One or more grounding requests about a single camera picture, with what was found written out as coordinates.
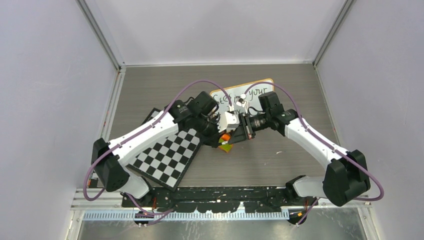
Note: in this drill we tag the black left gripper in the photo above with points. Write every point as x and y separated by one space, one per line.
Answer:
213 140

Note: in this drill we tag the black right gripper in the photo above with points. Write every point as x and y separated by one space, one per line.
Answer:
244 132

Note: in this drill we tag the yellow framed whiteboard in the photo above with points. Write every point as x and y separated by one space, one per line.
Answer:
234 93

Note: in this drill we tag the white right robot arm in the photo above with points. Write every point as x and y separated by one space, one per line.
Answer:
344 178

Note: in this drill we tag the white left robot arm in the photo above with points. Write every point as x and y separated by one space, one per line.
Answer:
110 158

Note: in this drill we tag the green orange toy block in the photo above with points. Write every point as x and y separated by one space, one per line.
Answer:
224 143

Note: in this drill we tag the black white chessboard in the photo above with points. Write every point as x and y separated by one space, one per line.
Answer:
167 161

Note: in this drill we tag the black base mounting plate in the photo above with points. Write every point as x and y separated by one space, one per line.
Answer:
254 199

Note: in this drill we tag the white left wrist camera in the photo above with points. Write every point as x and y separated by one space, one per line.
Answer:
228 122

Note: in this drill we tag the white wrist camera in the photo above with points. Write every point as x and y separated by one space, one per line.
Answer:
242 105
228 122

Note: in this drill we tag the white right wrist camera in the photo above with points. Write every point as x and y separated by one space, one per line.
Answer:
242 105

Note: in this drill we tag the white toothed cable rail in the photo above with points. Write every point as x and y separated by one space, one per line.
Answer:
128 215

